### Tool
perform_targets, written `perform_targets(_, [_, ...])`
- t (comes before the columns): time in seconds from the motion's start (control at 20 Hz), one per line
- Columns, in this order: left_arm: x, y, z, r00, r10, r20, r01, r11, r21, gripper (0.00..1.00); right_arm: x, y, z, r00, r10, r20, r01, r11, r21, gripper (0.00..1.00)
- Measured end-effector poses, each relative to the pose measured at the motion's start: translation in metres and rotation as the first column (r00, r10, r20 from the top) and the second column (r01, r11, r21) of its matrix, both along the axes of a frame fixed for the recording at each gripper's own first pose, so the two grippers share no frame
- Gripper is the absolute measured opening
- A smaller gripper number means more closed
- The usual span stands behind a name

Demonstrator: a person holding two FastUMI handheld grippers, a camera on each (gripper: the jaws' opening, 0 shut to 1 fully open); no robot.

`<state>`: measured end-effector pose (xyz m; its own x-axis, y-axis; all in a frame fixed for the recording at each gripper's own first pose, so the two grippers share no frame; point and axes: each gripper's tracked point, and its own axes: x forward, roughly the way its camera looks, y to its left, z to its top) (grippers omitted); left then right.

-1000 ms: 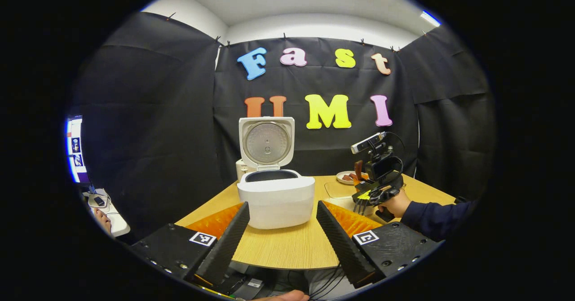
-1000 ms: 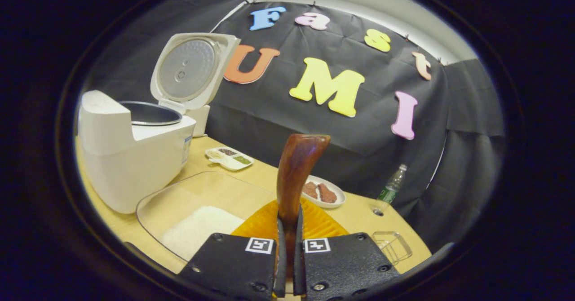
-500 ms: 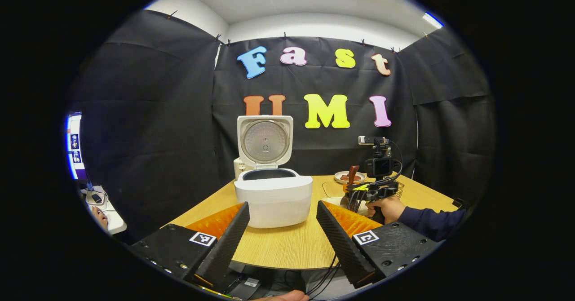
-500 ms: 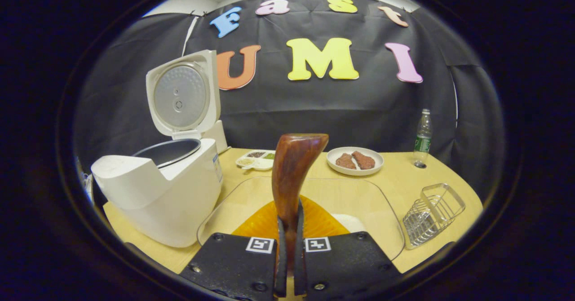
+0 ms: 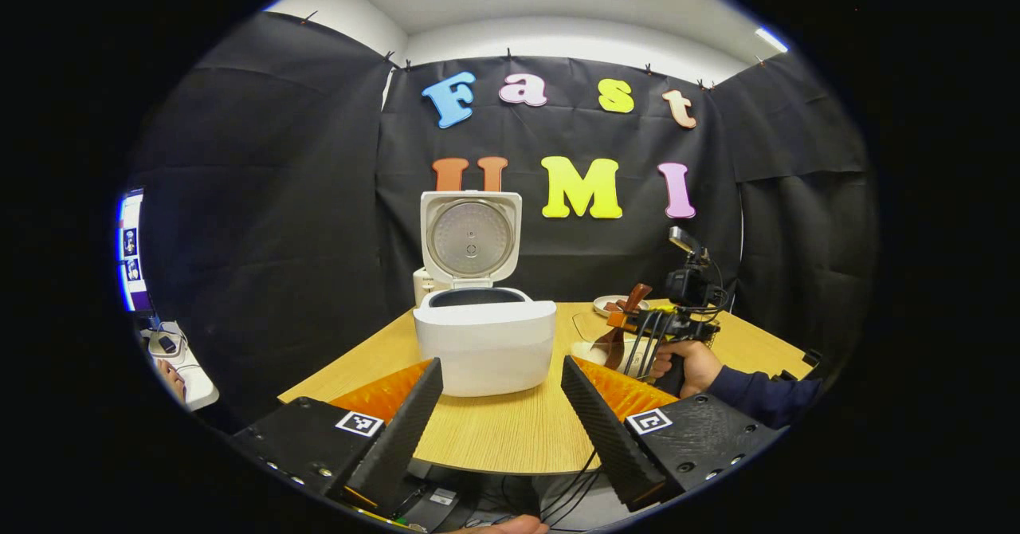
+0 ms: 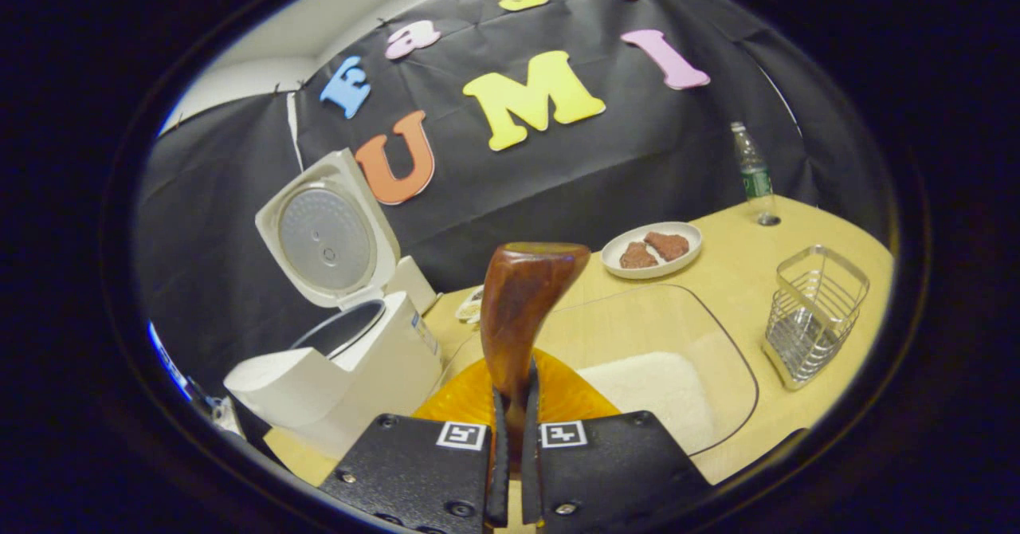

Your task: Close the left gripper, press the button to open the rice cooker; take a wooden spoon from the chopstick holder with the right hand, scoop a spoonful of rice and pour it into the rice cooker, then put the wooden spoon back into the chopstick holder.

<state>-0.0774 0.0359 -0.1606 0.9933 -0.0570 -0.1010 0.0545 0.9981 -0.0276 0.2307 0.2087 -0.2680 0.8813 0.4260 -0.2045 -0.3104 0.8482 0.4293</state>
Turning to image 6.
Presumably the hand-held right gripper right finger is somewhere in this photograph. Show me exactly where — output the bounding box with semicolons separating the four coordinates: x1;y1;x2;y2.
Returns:
522;348;714;534

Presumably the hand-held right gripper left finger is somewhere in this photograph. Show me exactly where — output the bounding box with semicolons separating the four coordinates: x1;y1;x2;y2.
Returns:
319;348;511;534

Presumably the white rice heap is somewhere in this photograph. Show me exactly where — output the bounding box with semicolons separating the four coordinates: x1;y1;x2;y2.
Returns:
577;351;718;456

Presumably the brown wooden spoon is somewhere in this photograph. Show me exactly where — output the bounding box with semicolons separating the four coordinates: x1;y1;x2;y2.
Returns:
481;241;592;471

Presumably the white rice cooker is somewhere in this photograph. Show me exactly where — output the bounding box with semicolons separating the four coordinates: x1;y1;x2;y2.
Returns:
223;148;444;460

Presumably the clear plastic rice container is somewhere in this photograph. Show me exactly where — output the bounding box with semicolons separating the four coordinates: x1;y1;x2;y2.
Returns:
442;283;760;460

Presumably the metal wire chopstick holder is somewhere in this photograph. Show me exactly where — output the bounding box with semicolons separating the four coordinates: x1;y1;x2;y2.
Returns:
761;245;870;392

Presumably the brown meat piece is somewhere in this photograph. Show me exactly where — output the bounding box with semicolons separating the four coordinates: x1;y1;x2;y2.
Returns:
644;231;691;263
619;241;660;271

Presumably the white round plate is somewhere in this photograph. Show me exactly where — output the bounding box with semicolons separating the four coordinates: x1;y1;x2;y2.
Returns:
601;222;704;281

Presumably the clear plastic water bottle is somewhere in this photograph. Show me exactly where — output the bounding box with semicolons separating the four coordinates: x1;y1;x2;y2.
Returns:
731;122;776;204

